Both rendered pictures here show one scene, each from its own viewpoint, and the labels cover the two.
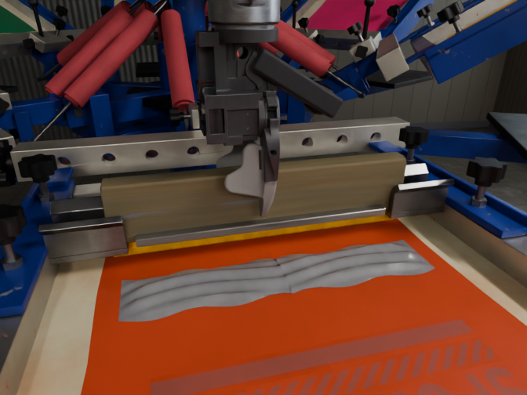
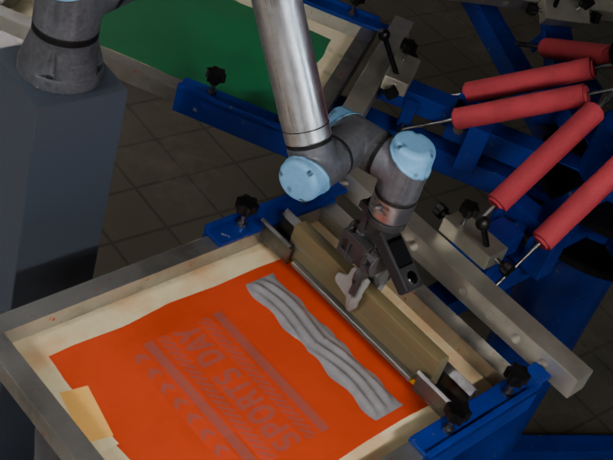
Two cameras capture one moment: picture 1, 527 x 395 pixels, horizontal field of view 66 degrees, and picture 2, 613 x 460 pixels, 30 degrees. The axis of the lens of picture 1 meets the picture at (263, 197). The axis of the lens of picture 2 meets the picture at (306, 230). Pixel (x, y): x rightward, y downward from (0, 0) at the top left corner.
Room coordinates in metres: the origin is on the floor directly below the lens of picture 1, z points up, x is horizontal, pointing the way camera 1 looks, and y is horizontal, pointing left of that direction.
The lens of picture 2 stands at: (-0.60, -1.10, 2.39)
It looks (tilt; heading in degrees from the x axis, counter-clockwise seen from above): 39 degrees down; 51
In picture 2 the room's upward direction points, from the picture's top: 19 degrees clockwise
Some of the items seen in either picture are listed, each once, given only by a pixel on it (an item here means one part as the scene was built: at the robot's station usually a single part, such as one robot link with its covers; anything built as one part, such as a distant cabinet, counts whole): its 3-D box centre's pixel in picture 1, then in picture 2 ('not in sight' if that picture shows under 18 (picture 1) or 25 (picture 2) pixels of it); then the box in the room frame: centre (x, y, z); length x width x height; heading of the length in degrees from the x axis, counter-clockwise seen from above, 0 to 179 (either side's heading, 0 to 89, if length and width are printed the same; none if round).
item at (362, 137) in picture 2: not in sight; (350, 142); (0.40, 0.10, 1.32); 0.11 x 0.11 x 0.08; 29
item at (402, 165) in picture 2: not in sight; (404, 168); (0.46, 0.02, 1.32); 0.09 x 0.08 x 0.11; 119
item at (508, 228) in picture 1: (436, 197); (472, 421); (0.56, -0.26, 0.98); 0.30 x 0.05 x 0.07; 15
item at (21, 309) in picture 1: (37, 247); (269, 223); (0.42, 0.27, 0.98); 0.30 x 0.05 x 0.07; 15
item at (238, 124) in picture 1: (238, 86); (374, 236); (0.46, 0.03, 1.16); 0.09 x 0.08 x 0.12; 105
